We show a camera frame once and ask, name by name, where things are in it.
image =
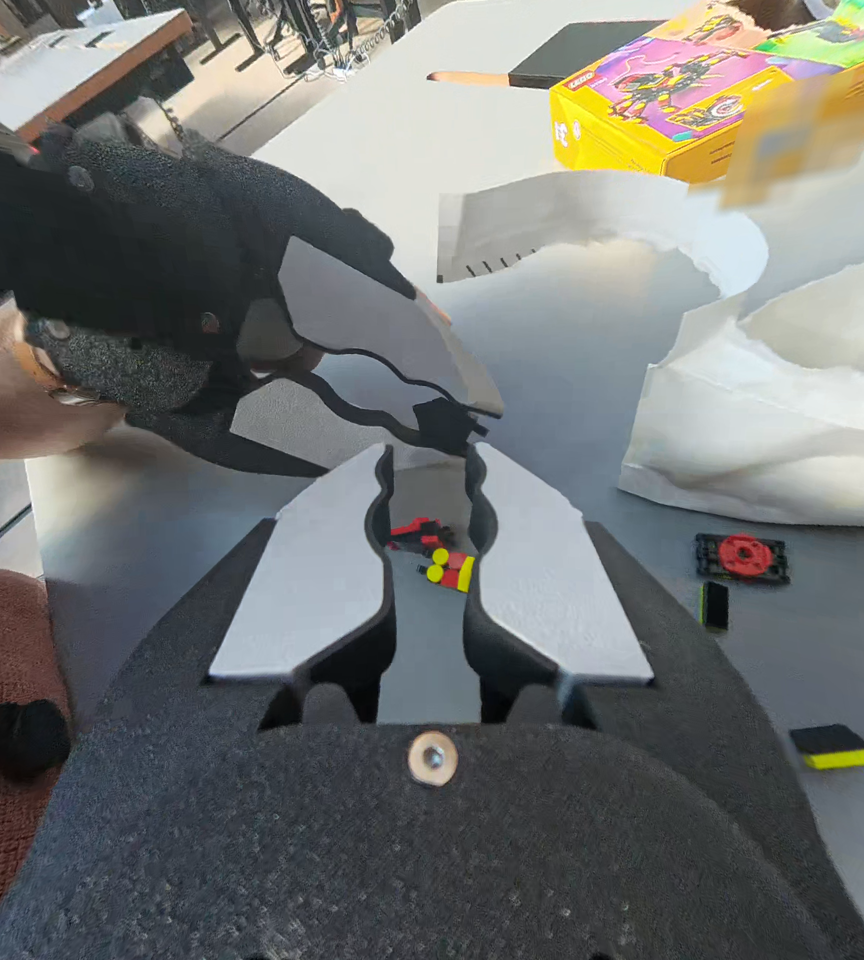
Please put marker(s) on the black yellow lego slope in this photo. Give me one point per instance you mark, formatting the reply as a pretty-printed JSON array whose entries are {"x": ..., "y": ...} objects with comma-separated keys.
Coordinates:
[{"x": 834, "y": 743}]

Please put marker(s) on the torn printed white paper bag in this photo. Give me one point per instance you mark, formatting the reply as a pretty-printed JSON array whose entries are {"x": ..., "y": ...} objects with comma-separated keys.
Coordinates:
[{"x": 582, "y": 225}]

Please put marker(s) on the large plain white paper bag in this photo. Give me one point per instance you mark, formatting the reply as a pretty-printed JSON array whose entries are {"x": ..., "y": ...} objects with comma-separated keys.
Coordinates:
[{"x": 792, "y": 420}]

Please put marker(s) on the small black green lego piece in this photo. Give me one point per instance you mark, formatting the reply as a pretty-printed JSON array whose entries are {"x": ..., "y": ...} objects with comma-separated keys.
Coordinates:
[{"x": 714, "y": 605}]

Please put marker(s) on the wood edged desk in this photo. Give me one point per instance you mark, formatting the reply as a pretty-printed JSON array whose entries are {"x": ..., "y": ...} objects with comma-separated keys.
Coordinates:
[{"x": 72, "y": 68}]

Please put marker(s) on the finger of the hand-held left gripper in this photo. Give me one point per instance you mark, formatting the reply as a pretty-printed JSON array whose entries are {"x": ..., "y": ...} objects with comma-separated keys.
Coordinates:
[
  {"x": 290, "y": 420},
  {"x": 365, "y": 315}
]

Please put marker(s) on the long black studded lego strip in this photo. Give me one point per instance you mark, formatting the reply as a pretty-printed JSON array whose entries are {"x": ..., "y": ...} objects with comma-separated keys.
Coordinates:
[{"x": 432, "y": 555}]

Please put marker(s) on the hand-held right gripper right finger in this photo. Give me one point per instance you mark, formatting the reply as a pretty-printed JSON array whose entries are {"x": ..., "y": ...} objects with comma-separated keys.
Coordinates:
[{"x": 559, "y": 600}]

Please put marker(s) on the colourful cardboard lego box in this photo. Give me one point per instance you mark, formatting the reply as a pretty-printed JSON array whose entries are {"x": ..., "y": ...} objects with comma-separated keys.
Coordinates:
[{"x": 657, "y": 90}]

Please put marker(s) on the black lego plate red wheel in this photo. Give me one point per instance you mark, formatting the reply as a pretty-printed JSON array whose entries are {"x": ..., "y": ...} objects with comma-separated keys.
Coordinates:
[{"x": 742, "y": 557}]

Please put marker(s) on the person's left hand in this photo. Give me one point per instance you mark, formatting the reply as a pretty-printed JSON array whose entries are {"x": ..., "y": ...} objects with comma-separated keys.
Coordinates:
[{"x": 432, "y": 311}]

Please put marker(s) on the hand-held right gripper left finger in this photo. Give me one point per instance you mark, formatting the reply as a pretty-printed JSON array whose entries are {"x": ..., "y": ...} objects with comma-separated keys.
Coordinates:
[{"x": 305, "y": 600}]

